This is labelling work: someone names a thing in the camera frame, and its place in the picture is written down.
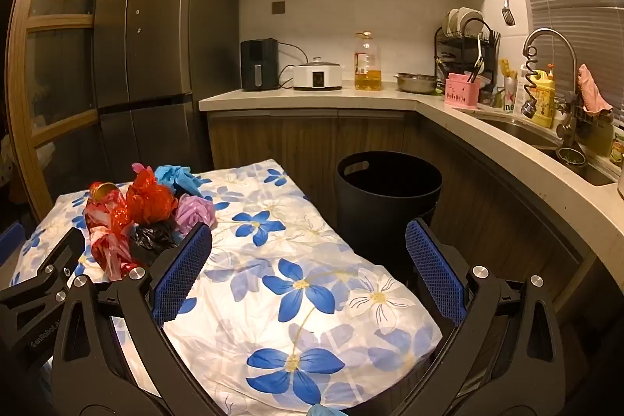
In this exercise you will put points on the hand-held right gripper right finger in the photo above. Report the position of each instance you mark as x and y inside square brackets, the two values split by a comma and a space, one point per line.
[436, 272]

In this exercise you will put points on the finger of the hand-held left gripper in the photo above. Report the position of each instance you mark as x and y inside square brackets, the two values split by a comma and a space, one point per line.
[9, 243]
[63, 255]

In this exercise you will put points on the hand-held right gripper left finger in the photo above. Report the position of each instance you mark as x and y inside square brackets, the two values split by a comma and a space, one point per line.
[180, 272]

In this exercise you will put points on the red white snack wrapper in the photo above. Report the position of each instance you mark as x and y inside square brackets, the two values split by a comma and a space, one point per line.
[105, 240]

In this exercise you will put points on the pink plastic bag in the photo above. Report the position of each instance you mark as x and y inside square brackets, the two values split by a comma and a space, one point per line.
[195, 214]

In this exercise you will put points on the red paper cup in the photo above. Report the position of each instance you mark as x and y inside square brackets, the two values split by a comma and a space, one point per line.
[105, 191]

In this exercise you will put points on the red plastic bag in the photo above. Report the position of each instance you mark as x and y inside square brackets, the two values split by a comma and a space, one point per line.
[151, 196]

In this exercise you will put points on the black trash bin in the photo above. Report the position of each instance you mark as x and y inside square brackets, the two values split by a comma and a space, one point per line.
[390, 201]

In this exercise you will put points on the blue floral blanket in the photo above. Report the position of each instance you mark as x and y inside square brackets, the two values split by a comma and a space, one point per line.
[292, 260]

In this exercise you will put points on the steel sink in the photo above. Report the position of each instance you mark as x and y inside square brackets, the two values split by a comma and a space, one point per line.
[526, 133]

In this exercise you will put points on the wooden base cabinet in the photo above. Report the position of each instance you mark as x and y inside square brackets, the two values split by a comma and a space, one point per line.
[292, 138]

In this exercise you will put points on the pink utensil holder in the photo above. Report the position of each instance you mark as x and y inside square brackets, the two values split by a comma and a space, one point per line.
[460, 93]

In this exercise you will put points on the steel bowl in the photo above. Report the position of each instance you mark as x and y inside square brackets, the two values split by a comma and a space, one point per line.
[417, 83]

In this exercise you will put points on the beer can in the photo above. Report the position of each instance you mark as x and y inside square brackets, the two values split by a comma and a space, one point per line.
[509, 97]

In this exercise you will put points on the wooden glass door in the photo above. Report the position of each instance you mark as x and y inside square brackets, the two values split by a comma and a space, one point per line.
[58, 55]

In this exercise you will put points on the yellow detergent bottle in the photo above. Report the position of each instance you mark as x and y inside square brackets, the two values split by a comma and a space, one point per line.
[546, 104]

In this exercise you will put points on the white plastic bottle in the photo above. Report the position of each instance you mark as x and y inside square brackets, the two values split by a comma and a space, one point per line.
[521, 84]

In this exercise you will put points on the cooking oil bottle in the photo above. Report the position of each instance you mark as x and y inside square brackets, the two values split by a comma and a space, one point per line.
[366, 70]

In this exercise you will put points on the glass jar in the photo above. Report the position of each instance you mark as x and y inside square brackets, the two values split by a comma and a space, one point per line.
[618, 150]

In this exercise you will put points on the white ladle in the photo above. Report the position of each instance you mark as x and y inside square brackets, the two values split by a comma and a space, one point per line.
[479, 55]

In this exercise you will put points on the black air fryer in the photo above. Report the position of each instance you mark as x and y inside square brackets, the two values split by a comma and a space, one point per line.
[258, 65]

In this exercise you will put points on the black dish rack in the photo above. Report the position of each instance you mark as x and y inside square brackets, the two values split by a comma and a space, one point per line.
[448, 50]

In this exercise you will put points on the white electric cooker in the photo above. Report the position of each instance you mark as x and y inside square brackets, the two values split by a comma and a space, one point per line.
[317, 77]

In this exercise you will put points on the pink dish cloth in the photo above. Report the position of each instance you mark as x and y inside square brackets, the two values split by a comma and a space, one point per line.
[592, 89]

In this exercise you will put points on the grey refrigerator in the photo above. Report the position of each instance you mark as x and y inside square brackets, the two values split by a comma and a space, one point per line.
[165, 31]

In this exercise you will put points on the stack of white plates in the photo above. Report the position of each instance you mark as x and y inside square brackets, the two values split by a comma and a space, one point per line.
[463, 19]

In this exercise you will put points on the steel faucet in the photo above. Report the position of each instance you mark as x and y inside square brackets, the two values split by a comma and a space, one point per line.
[551, 35]

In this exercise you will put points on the dark wall socket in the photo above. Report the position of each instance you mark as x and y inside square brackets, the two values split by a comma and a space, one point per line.
[278, 7]

